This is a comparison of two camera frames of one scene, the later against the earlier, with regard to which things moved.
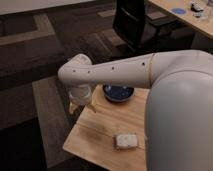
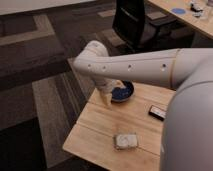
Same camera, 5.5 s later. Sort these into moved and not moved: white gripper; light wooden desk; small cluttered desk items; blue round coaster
Moved: white gripper
Not moved: small cluttered desk items; blue round coaster; light wooden desk
